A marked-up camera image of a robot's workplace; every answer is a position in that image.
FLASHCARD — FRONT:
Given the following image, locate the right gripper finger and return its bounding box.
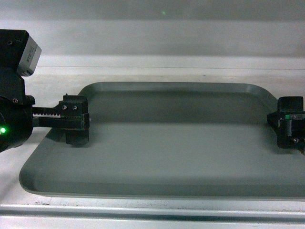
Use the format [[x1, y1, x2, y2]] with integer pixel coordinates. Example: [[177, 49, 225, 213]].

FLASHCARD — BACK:
[[267, 96, 305, 124], [277, 114, 305, 155]]

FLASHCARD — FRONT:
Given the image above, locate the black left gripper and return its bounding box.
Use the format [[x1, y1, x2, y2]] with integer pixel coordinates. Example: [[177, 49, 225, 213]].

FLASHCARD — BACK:
[[0, 30, 90, 152]]

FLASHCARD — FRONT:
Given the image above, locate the grey-silver plastic tray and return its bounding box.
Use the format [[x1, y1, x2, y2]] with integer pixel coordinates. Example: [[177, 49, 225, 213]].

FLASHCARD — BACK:
[[19, 82, 305, 198]]

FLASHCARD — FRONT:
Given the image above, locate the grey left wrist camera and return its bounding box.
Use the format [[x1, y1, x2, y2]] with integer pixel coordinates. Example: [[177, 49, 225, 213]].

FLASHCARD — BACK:
[[17, 36, 41, 77]]

